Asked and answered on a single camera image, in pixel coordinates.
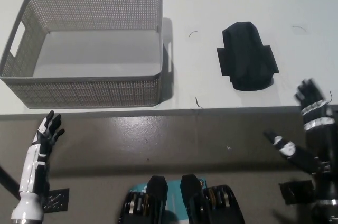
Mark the small black floor tape patch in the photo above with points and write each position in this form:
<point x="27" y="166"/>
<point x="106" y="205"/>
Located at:
<point x="56" y="200"/>

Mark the large black floor tape patch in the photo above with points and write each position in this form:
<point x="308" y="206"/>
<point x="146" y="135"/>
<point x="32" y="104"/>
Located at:
<point x="295" y="192"/>

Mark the grey perforated plastic basket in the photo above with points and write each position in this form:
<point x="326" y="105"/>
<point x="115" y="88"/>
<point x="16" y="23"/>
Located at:
<point x="79" y="89"/>

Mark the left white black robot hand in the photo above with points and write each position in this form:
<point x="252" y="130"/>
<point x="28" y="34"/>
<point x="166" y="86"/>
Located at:
<point x="37" y="155"/>

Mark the black tape patch on table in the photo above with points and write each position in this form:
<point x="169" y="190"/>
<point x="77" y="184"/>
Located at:
<point x="224" y="60"/>

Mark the black fabric pencil case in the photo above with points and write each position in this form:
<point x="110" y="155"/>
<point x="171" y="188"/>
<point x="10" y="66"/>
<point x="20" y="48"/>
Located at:
<point x="247" y="55"/>

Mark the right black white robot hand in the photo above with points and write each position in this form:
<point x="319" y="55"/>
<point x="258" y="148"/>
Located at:
<point x="322" y="150"/>

